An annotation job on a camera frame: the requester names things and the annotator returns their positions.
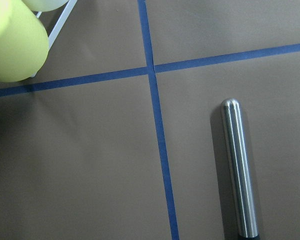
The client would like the metal cup rack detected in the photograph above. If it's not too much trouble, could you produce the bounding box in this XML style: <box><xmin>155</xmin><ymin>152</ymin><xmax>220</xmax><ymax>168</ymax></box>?
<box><xmin>29</xmin><ymin>0</ymin><xmax>78</xmax><ymax>78</ymax></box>

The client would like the yellow-green cup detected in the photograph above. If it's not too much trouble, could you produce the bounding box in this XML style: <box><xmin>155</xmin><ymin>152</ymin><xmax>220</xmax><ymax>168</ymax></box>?
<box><xmin>0</xmin><ymin>0</ymin><xmax>49</xmax><ymax>83</ymax></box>

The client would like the white cup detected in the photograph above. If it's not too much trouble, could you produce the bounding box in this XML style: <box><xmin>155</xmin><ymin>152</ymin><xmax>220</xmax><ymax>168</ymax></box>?
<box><xmin>22</xmin><ymin>0</ymin><xmax>68</xmax><ymax>12</ymax></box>

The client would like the steel muddler black tip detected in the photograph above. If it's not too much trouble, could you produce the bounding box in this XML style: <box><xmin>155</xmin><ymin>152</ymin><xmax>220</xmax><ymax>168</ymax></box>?
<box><xmin>221</xmin><ymin>98</ymin><xmax>260</xmax><ymax>240</ymax></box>

